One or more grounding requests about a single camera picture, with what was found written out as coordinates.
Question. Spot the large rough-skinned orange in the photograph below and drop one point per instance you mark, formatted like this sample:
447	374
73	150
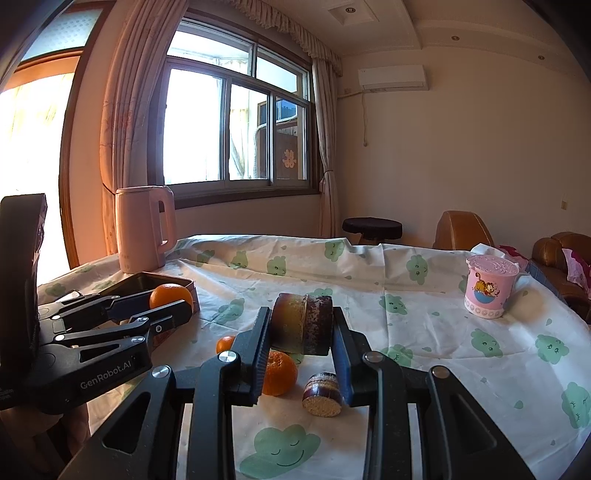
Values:
281	374

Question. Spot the narrow beige curtain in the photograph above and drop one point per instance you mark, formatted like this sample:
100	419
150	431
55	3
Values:
328	138

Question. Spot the pink floral cushion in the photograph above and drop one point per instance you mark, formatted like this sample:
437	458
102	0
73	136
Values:
577	267

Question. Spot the wide pink patterned curtain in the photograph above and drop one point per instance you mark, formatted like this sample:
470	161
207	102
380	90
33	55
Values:
124	115

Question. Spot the wooden framed glass door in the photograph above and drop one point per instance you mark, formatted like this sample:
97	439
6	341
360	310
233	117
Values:
27	138

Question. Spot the white wall air conditioner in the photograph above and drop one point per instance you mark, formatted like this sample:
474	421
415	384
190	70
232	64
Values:
392	76

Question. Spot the white crumpled cloth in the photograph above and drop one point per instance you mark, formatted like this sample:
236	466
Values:
485	249

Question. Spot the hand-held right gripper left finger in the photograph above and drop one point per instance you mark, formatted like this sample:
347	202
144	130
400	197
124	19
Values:
259	353

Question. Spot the round dark stool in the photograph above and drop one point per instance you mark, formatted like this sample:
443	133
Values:
369	227

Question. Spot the pink metal tin box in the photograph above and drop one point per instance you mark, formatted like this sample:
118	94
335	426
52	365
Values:
195	300

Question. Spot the blue denim cloth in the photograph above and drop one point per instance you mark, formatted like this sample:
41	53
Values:
540	272

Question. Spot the pink electric kettle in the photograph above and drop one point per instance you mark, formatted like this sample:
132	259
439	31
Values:
138	230

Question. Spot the pink red cloth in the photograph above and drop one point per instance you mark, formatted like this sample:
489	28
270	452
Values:
508	251

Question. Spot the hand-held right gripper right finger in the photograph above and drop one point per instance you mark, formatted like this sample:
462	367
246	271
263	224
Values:
344	364

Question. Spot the pink cartoon cup with lid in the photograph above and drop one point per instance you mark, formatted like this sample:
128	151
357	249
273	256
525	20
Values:
489	290

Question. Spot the brown leather sofa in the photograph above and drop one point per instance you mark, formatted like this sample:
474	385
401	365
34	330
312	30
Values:
461	230

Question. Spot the smooth orange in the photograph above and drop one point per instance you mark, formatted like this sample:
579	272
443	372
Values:
168	295
225	345

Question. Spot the sliding glass window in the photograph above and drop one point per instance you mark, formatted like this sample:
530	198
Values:
198	129

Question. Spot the frilled curtain valance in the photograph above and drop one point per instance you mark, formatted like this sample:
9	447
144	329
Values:
277	27

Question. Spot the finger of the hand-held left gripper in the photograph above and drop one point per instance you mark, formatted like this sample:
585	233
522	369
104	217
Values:
138	325
92	307

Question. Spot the white tablecloth with green clouds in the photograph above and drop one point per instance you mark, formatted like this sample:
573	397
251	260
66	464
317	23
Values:
415	300

